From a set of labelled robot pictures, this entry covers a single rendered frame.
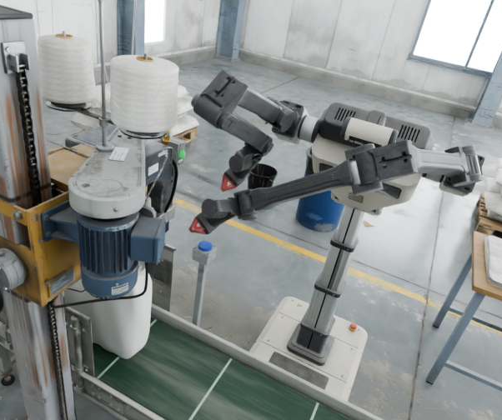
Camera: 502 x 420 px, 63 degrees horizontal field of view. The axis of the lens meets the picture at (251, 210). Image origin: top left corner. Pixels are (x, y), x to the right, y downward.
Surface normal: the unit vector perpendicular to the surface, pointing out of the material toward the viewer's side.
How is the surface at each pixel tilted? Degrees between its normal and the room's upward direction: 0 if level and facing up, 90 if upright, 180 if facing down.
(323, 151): 40
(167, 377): 0
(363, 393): 0
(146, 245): 90
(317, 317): 90
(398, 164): 65
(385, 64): 90
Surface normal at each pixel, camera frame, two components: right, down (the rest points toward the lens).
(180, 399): 0.15, -0.85
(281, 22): -0.43, 0.40
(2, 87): 0.89, 0.34
